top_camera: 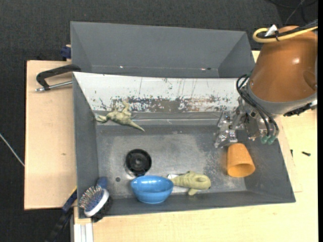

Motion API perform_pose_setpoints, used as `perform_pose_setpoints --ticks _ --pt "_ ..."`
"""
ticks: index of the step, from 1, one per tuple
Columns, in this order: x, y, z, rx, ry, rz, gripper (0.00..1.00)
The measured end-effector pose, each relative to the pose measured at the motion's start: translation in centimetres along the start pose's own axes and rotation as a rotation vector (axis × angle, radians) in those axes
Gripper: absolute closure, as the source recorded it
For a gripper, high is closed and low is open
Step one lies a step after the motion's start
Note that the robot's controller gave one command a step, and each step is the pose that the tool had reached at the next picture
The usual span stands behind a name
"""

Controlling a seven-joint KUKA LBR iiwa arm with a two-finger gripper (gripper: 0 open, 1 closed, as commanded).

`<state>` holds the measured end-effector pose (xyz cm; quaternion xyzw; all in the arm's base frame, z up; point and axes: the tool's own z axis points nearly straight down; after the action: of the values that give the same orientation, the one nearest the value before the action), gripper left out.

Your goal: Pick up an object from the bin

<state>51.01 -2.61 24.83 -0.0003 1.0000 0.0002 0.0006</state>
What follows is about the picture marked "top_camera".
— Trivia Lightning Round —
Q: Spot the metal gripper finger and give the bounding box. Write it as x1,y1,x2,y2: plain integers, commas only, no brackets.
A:
218,111,234,131
213,129,238,149

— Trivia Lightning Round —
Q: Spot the green toy fish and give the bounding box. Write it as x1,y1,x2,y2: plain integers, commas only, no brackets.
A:
167,170,211,196

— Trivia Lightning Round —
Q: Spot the pale wood board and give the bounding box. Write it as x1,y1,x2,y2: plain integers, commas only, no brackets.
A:
24,59,78,211

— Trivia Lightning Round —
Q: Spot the green toy dinosaur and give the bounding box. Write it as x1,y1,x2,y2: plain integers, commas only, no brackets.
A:
95,99,146,132

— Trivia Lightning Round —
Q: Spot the grey metal bin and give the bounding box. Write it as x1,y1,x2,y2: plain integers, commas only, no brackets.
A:
70,21,296,219

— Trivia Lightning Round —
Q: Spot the blue bowl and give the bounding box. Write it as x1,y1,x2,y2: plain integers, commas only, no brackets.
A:
130,175,174,204

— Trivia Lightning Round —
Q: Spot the black round disc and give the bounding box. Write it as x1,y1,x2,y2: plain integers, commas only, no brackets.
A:
125,148,152,177

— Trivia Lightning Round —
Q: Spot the blue and white hairbrush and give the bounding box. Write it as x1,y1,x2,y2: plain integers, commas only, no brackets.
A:
78,176,111,218

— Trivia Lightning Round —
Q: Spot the orange cup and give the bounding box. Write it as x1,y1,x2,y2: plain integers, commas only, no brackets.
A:
226,142,256,178

